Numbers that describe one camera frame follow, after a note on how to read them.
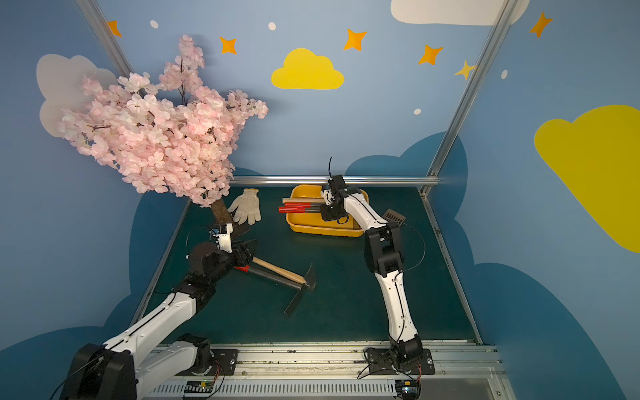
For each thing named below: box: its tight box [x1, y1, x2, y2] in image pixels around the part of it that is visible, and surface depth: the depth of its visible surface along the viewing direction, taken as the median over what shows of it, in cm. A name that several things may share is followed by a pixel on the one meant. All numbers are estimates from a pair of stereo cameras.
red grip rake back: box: [283, 202, 322, 208], surface depth 108 cm
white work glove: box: [227, 188, 262, 225], surface depth 117 cm
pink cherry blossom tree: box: [58, 35, 270, 228], surface depth 63 cm
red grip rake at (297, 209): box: [278, 206, 321, 214], surface depth 106 cm
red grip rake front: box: [233, 265, 306, 317], surface depth 92 cm
